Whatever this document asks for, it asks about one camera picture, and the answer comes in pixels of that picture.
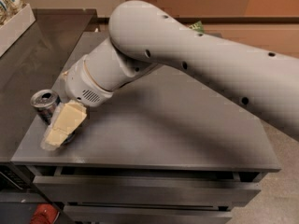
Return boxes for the snack packets in box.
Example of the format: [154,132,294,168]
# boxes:
[0,0,25,25]

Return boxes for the grey drawer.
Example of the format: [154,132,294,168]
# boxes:
[64,205,232,224]
[34,176,260,206]

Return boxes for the red object on floor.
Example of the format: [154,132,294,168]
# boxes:
[30,203,60,224]

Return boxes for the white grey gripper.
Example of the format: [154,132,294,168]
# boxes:
[41,55,113,150]

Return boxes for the grey drawer cabinet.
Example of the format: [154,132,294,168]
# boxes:
[10,31,282,224]

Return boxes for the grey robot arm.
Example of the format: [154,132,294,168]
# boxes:
[41,0,299,150]

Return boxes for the silver blue redbull can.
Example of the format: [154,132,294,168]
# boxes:
[30,89,76,146]

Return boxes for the green chip bag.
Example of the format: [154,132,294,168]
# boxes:
[189,21,205,34]

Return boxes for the white cardboard snack box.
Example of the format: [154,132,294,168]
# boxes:
[0,4,36,57]

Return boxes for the lower grey drawer front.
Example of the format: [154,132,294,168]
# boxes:
[64,205,232,224]

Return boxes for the upper grey drawer front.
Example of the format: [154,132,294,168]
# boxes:
[34,176,260,206]

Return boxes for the dark side counter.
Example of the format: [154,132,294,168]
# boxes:
[0,8,97,162]

